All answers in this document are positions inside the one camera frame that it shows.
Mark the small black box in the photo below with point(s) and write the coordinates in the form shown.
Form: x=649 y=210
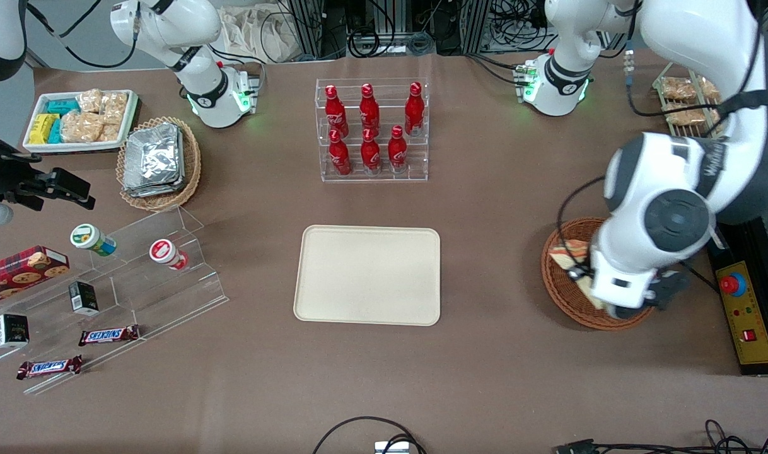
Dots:
x=12 y=330
x=83 y=297

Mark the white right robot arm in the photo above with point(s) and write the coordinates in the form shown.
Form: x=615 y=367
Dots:
x=195 y=25

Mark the clear acrylic stepped stand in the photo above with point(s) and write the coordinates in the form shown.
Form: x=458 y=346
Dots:
x=163 y=296

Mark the clear rice cracker bag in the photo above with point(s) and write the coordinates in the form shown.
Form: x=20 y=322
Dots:
x=110 y=132
x=81 y=127
x=90 y=101
x=114 y=107

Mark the oval light wicker basket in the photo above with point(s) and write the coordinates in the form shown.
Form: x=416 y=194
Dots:
x=192 y=164

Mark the yellow snack pack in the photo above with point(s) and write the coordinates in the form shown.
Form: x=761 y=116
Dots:
x=42 y=128

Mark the red emergency stop button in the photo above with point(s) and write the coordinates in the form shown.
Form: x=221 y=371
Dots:
x=733 y=285

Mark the yellow control box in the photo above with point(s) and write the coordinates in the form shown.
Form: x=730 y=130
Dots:
x=746 y=321

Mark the beige cloth bag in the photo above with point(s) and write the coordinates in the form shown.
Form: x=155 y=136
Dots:
x=258 y=31

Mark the round brown wicker basket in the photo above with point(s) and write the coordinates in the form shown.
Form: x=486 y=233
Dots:
x=560 y=293

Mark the red lidded cup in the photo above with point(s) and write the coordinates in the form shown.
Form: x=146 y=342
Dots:
x=167 y=253

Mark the triangular sandwich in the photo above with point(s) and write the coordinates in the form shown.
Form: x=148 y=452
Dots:
x=564 y=255

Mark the green lidded cup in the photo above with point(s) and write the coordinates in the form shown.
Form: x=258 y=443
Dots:
x=91 y=239

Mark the brown snack bag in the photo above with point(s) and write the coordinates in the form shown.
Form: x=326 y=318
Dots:
x=709 y=89
x=686 y=115
x=677 y=88

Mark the brown Snickers bar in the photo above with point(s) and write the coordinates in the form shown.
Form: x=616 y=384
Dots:
x=48 y=367
x=108 y=335

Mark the aluminium frame post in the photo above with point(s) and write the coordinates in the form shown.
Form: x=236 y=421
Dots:
x=477 y=25
x=307 y=28

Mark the small silver device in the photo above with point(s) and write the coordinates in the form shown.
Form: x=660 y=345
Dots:
x=391 y=448

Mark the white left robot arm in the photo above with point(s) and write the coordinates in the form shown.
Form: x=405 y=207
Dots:
x=674 y=38

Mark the white rectangular snack tray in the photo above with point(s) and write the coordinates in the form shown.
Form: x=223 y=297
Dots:
x=31 y=146

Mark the narrow teal snack pack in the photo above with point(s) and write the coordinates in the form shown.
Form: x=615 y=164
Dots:
x=55 y=131

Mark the beige plastic tray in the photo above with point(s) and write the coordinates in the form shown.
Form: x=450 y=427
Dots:
x=367 y=275

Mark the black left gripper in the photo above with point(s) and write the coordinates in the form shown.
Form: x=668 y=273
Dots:
x=581 y=274

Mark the red cookie box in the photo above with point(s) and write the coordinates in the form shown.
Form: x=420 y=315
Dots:
x=18 y=272

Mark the long teal snack pack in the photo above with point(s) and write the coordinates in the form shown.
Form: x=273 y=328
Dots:
x=62 y=106

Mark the silver foil packet stack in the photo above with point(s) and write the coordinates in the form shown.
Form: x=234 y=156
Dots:
x=154 y=157

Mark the clear acrylic bottle rack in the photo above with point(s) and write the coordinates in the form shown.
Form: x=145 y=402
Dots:
x=374 y=178

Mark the red cola bottle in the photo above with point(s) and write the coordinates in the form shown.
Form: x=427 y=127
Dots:
x=414 y=110
x=340 y=157
x=369 y=110
x=397 y=151
x=335 y=113
x=371 y=154

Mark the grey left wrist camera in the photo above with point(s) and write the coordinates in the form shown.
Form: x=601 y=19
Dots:
x=630 y=311

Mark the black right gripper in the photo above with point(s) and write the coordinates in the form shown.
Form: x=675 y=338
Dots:
x=4 y=178

